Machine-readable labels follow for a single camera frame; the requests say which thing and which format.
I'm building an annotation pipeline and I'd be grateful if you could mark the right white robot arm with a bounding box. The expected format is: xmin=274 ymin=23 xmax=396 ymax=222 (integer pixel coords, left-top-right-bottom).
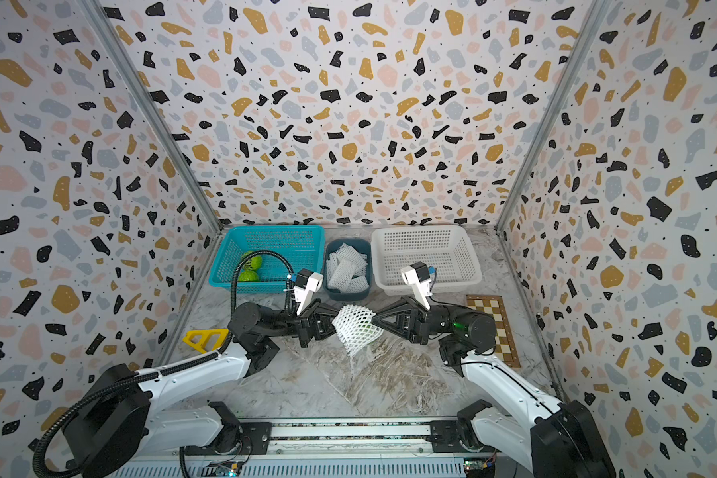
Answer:
xmin=372 ymin=297 xmax=615 ymax=477

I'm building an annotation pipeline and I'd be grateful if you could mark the black corrugated cable conduit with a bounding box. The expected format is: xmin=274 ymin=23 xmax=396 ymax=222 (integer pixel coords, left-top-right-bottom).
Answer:
xmin=31 ymin=249 xmax=295 ymax=478

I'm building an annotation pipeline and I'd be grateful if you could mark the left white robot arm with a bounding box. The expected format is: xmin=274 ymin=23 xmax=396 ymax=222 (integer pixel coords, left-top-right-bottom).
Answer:
xmin=63 ymin=300 xmax=339 ymax=477

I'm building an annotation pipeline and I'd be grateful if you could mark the pile of white foam nets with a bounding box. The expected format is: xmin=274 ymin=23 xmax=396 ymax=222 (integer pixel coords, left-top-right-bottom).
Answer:
xmin=326 ymin=242 xmax=370 ymax=294

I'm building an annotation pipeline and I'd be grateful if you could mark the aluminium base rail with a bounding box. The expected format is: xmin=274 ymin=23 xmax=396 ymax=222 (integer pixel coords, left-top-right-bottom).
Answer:
xmin=92 ymin=416 xmax=601 ymax=478

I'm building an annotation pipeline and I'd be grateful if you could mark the yellow triangular plastic piece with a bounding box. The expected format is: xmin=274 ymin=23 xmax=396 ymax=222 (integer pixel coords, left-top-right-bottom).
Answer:
xmin=182 ymin=329 xmax=229 ymax=354

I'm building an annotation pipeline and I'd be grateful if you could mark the white plastic basket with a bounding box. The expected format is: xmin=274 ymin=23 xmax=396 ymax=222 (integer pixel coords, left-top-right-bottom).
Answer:
xmin=370 ymin=226 xmax=482 ymax=296

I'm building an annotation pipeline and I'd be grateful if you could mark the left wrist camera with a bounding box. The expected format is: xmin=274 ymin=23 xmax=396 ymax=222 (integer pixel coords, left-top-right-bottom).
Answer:
xmin=293 ymin=269 xmax=324 ymax=316

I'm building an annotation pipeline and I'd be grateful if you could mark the teal plastic basket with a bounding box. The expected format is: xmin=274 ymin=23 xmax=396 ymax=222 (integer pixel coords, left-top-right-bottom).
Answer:
xmin=208 ymin=225 xmax=325 ymax=294

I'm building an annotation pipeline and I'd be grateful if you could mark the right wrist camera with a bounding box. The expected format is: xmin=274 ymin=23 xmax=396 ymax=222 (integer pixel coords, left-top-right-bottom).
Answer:
xmin=400 ymin=261 xmax=435 ymax=311

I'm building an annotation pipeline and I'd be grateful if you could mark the green custard apple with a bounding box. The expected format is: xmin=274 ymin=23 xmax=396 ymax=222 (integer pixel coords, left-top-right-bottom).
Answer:
xmin=238 ymin=270 xmax=260 ymax=283
xmin=242 ymin=251 xmax=263 ymax=271
xmin=358 ymin=324 xmax=382 ymax=343

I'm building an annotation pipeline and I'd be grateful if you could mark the wooden chessboard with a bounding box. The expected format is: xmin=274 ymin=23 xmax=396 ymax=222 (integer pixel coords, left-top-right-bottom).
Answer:
xmin=465 ymin=294 xmax=522 ymax=368

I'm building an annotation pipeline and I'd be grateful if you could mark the dark teal small bin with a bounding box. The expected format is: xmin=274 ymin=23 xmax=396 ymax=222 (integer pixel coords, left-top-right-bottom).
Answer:
xmin=325 ymin=238 xmax=372 ymax=302

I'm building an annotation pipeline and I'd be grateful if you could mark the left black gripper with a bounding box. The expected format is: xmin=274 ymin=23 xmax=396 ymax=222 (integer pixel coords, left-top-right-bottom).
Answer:
xmin=265 ymin=303 xmax=351 ymax=355

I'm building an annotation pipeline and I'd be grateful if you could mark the white foam net sleeve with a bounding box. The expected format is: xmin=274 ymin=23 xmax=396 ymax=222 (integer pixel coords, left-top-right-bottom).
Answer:
xmin=333 ymin=305 xmax=376 ymax=358

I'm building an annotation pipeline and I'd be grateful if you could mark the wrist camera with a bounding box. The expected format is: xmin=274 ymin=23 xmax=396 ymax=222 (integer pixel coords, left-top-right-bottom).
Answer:
xmin=400 ymin=261 xmax=435 ymax=311
xmin=293 ymin=269 xmax=324 ymax=316

